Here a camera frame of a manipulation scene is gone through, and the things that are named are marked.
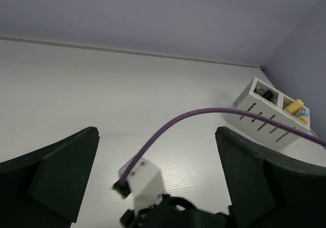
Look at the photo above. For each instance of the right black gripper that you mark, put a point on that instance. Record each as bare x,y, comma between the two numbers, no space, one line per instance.
175,212

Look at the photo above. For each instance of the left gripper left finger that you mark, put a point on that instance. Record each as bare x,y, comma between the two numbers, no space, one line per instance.
45,188

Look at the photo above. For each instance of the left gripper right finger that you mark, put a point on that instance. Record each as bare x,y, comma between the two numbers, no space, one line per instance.
270,189

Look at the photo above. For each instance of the blue pastel marker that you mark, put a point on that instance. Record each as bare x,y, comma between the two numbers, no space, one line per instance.
304,118

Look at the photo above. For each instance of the green black highlighter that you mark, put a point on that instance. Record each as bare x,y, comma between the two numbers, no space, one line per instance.
268,95

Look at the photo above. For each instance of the yellow marker cap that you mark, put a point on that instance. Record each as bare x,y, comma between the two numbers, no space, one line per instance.
294,106

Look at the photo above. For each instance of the white two-slot pen holder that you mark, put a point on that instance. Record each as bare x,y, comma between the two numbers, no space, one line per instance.
251,100

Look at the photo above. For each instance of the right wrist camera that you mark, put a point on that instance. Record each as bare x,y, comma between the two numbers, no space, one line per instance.
144,183

